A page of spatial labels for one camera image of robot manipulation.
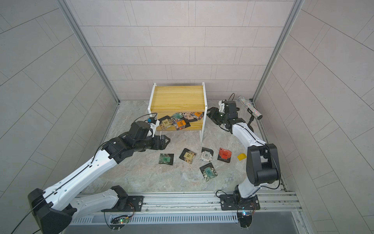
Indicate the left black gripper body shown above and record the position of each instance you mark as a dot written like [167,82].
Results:
[148,143]

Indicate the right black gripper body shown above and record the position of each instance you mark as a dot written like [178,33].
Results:
[223,118]

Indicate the small orange label tea bag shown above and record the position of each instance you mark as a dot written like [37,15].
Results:
[193,116]

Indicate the green label tea bag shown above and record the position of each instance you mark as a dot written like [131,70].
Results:
[166,159]

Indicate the yellow label tea bag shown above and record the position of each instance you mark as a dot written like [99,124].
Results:
[165,122]

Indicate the yellow label tea bag floor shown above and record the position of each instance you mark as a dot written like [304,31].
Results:
[188,156]

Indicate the red tea bag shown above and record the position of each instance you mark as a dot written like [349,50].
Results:
[224,155]

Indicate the white label tea bag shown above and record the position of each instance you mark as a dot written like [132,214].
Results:
[206,154]

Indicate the teal label tea bag floor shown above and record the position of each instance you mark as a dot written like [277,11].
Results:
[208,171]

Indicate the teal label tea bag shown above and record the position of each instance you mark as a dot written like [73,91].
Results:
[177,116]

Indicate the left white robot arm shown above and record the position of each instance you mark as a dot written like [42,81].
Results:
[57,206]

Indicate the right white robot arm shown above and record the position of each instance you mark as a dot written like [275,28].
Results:
[262,160]

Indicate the glitter microphone on stand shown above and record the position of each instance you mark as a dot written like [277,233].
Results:
[255,114]

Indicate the yellow wedge block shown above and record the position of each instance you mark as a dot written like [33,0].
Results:
[241,156]

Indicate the left circuit board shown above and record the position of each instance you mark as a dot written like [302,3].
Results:
[121,221]

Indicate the circuit board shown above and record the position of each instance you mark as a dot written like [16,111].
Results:
[121,221]
[244,219]

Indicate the right circuit board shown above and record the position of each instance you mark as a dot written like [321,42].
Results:
[244,219]

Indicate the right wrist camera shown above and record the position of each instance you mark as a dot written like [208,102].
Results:
[222,106]

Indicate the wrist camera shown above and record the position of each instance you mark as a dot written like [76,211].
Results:
[152,122]
[222,106]

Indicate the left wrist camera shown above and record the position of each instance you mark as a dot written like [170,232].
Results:
[152,122]

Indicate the wooden shelf white frame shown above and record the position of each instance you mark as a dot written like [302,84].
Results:
[168,100]

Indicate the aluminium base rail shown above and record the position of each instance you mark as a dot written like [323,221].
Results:
[195,208]

